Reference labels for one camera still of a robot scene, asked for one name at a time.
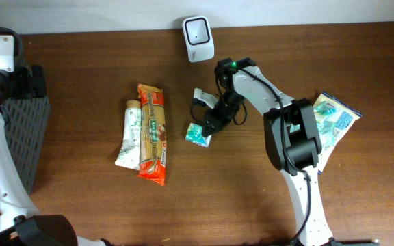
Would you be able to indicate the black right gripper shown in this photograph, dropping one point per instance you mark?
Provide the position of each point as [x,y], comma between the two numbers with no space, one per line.
[219,123]

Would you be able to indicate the small teal tissue pack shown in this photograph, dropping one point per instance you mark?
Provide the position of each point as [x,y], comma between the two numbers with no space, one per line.
[194,135]

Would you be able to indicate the orange spaghetti package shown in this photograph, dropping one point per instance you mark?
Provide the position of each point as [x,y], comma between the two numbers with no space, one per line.
[153,142]

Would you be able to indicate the teal wet wipes pouch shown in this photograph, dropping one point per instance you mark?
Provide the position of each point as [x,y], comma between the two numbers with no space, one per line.
[326,114]

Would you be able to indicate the white tube with cork cap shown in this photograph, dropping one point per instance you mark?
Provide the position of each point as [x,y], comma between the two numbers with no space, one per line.
[129,154]

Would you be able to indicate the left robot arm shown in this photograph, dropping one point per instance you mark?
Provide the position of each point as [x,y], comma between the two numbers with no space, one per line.
[20,222]

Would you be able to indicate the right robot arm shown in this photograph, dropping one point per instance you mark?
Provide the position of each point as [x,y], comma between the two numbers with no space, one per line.
[291,136]

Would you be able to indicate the white barcode scanner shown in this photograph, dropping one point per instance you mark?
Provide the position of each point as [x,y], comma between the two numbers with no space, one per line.
[198,39]

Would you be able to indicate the grey plastic basket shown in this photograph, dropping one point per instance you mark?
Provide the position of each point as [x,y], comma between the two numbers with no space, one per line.
[24,104]

